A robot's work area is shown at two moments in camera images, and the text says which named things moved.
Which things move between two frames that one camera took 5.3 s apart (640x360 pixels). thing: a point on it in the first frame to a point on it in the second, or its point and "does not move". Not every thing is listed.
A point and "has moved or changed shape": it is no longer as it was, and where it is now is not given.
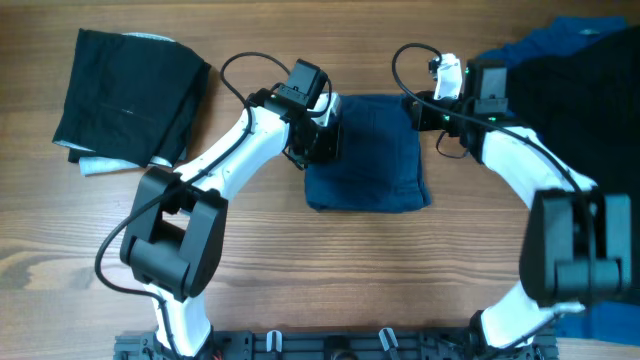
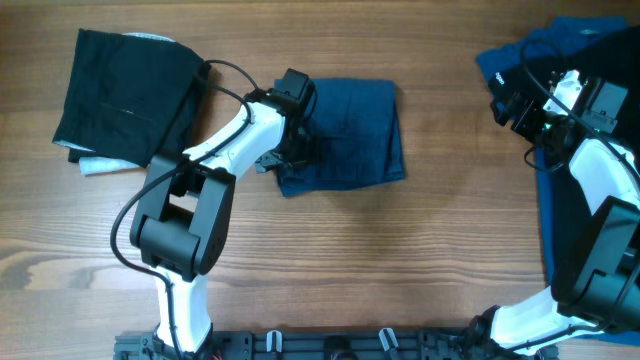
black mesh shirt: [582, 97] does not move
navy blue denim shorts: [380, 167] has moved or changed shape
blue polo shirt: [612, 323] does not move
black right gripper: [420, 117] to [531, 108]
